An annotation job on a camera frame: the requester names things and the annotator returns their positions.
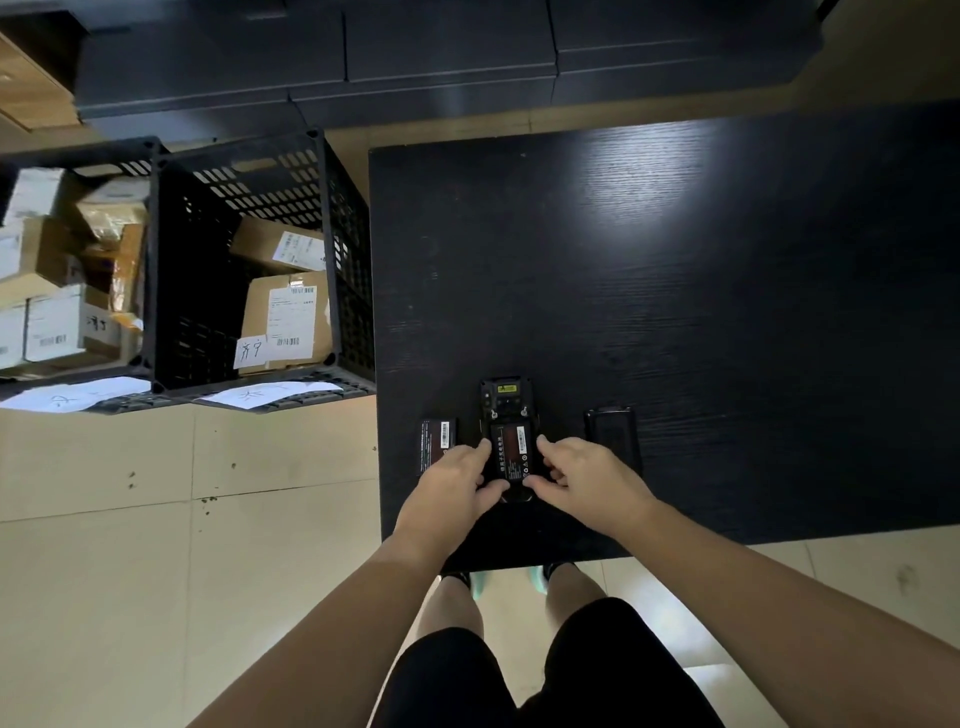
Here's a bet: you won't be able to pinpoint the black shorts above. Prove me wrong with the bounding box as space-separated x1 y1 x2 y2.
370 597 726 728

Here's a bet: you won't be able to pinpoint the white handwritten paper sheet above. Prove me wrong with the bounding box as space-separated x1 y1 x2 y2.
0 376 153 414
199 380 345 411

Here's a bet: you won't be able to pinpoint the person's right hand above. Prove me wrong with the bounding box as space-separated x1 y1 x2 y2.
522 435 663 541

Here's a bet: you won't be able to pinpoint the black handheld scanner device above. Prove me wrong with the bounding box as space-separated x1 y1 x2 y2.
478 378 543 505

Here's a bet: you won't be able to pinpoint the black battery cover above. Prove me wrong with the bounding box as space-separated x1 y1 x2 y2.
583 405 644 478

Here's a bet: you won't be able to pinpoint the pile of mixed parcels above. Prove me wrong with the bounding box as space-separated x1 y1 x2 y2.
0 167 151 374

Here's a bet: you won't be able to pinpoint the black left shoe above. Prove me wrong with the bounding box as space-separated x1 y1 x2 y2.
439 570 490 603

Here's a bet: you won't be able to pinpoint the large brown cardboard parcel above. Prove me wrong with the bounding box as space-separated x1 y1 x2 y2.
234 270 336 373

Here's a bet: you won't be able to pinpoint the person's left leg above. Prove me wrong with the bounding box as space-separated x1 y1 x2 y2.
414 574 486 643

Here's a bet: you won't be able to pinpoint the person's right forearm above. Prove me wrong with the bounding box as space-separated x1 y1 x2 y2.
624 501 960 728

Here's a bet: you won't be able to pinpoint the black right shoe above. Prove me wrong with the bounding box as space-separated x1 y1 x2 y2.
525 561 577 597

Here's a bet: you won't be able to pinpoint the black battery with red label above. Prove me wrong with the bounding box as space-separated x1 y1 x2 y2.
489 423 537 483
418 418 459 478

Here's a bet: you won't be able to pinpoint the person's leg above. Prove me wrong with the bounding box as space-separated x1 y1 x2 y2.
543 564 608 625
414 574 486 643

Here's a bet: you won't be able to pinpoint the person's right leg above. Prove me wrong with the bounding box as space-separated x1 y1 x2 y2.
543 564 608 625

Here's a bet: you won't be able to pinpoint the person's left hand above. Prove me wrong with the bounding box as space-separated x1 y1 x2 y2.
393 438 512 560

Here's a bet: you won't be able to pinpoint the small brown cardboard parcel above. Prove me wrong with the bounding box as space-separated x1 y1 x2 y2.
229 216 328 273

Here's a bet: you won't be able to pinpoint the black shoe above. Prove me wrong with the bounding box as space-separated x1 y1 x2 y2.
439 570 490 603
525 561 577 597

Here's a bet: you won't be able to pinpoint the person's left forearm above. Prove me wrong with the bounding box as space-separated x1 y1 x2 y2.
186 534 445 728

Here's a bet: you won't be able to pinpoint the black cabinet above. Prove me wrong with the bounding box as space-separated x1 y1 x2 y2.
547 0 826 108
288 0 559 130
73 0 351 144

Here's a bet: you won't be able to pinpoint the open brown cardboard box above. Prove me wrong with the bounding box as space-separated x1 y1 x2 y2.
0 28 84 134

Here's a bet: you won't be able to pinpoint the black plastic crate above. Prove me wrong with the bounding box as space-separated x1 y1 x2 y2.
0 135 163 415
144 128 377 414

